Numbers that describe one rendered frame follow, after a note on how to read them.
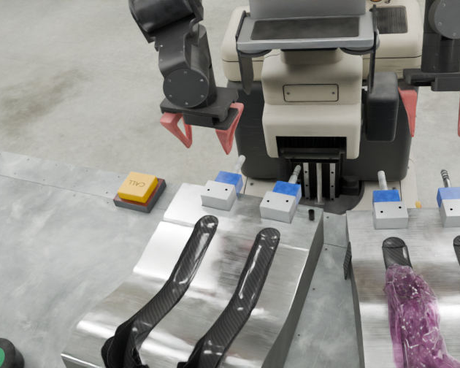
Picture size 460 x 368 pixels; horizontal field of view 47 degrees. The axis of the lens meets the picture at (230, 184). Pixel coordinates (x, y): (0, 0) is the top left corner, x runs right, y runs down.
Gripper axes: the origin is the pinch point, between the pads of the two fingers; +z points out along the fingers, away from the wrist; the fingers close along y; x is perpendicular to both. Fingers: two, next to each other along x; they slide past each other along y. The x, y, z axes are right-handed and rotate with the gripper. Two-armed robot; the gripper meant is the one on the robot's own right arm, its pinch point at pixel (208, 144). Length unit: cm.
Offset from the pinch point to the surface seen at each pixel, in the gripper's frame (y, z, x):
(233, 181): 1.6, 10.7, 3.2
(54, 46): -197, 97, 170
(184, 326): 5.8, 10.0, -25.7
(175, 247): -3.1, 12.9, -11.7
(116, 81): -135, 98, 143
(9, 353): -22.4, 18.3, -34.4
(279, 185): 9.7, 10.7, 4.1
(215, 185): -0.4, 9.4, 0.4
